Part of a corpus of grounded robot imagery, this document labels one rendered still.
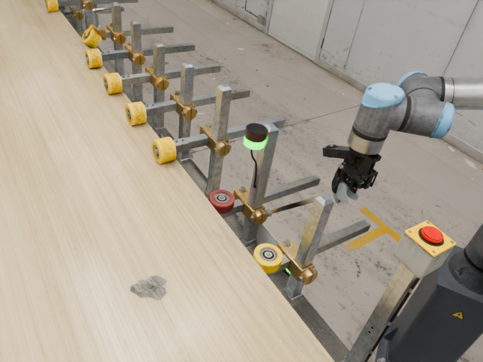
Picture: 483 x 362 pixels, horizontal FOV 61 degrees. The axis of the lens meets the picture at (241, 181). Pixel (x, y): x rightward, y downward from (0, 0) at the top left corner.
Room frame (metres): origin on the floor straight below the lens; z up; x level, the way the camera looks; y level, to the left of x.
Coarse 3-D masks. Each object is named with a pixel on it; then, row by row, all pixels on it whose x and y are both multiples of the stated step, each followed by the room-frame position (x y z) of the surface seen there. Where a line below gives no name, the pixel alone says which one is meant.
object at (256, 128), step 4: (252, 124) 0.96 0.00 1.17; (256, 124) 0.97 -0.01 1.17; (260, 124) 0.97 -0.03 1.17; (248, 128) 0.94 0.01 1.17; (252, 128) 0.95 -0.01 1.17; (256, 128) 0.95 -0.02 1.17; (260, 128) 0.95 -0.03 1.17; (264, 128) 0.96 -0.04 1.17; (252, 132) 0.92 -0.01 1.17; (256, 132) 0.93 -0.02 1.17; (260, 132) 0.93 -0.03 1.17; (264, 132) 0.93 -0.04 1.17; (264, 148) 0.95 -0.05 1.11; (252, 156) 0.95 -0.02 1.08; (256, 164) 0.95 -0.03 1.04; (256, 168) 0.96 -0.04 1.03; (256, 172) 0.96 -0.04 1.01; (256, 176) 0.96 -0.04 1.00
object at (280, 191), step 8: (312, 176) 1.19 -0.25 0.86; (288, 184) 1.12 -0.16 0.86; (296, 184) 1.13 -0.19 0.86; (304, 184) 1.14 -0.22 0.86; (312, 184) 1.17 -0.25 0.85; (272, 192) 1.06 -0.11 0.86; (280, 192) 1.07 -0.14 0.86; (288, 192) 1.10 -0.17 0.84; (240, 200) 1.00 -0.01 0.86; (264, 200) 1.04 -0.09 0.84; (240, 208) 0.97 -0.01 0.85; (224, 216) 0.94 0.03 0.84
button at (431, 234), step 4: (424, 228) 0.58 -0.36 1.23; (428, 228) 0.59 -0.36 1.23; (432, 228) 0.59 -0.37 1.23; (436, 228) 0.59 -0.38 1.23; (424, 232) 0.57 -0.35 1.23; (428, 232) 0.58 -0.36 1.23; (432, 232) 0.58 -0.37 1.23; (436, 232) 0.58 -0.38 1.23; (440, 232) 0.58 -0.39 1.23; (424, 236) 0.57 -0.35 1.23; (428, 236) 0.56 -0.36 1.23; (432, 236) 0.57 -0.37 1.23; (436, 236) 0.57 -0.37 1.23; (440, 236) 0.57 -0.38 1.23; (428, 240) 0.56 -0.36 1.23; (432, 240) 0.56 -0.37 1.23; (436, 240) 0.56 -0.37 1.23; (440, 240) 0.56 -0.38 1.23
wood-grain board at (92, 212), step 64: (0, 0) 2.30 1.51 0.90; (0, 64) 1.56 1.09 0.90; (64, 64) 1.66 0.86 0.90; (0, 128) 1.12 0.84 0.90; (64, 128) 1.18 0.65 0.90; (128, 128) 1.24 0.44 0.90; (0, 192) 0.82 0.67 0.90; (64, 192) 0.86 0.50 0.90; (128, 192) 0.90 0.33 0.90; (192, 192) 0.95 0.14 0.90; (0, 256) 0.60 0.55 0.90; (64, 256) 0.63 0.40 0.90; (128, 256) 0.67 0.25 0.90; (192, 256) 0.70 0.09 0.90; (0, 320) 0.44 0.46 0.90; (64, 320) 0.47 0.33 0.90; (128, 320) 0.49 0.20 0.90; (192, 320) 0.52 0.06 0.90; (256, 320) 0.55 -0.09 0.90
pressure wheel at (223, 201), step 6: (216, 192) 0.96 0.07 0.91; (222, 192) 0.97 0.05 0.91; (228, 192) 0.97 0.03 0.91; (210, 198) 0.93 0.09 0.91; (216, 198) 0.94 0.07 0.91; (222, 198) 0.94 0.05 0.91; (228, 198) 0.95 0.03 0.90; (216, 204) 0.91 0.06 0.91; (222, 204) 0.91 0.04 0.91; (228, 204) 0.92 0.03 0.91; (216, 210) 0.91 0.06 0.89; (222, 210) 0.91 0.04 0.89; (228, 210) 0.91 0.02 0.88
